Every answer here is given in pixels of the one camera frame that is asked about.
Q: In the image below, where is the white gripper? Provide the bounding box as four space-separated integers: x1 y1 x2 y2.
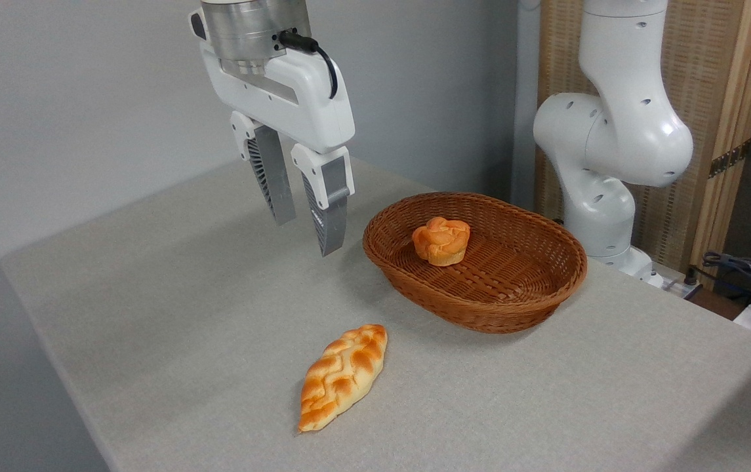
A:
189 9 356 258

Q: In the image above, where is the round orange bread bun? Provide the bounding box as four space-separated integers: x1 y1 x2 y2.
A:
412 216 472 267

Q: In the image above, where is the long braided bread loaf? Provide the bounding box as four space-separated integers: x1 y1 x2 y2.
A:
297 323 389 434

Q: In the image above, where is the brown wicker basket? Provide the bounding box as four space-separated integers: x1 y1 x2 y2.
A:
362 191 588 335

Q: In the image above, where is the dark metal screen hinge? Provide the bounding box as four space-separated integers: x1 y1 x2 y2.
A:
708 140 751 179

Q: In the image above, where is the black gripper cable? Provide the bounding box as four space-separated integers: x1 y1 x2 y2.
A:
277 30 339 100

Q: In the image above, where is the black cable bundle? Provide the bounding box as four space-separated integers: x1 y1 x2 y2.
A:
689 251 751 309

